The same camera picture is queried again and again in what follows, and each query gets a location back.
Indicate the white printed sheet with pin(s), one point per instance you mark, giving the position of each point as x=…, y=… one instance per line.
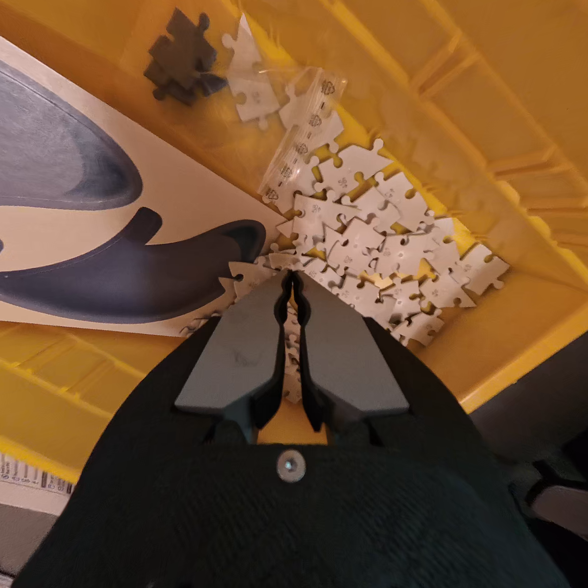
x=23, y=477

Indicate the clear printed plastic bag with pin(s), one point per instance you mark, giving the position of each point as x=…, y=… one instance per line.
x=317, y=119

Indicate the black office chair base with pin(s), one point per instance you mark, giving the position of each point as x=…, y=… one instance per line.
x=565, y=503

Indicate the pile of white puzzle pieces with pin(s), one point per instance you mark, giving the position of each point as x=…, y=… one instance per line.
x=358, y=239

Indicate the joined white puzzle pair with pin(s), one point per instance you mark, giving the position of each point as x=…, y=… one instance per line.
x=250, y=92

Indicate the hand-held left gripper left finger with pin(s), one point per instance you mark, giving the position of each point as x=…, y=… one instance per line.
x=234, y=363

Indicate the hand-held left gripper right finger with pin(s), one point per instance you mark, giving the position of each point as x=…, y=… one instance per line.
x=353, y=363

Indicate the yellow plastic bin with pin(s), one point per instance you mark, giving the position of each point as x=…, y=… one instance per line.
x=459, y=92

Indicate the white card with blue ears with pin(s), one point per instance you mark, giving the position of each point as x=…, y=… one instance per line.
x=183, y=183

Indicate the dark joined puzzle pieces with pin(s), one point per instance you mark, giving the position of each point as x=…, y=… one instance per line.
x=181, y=55

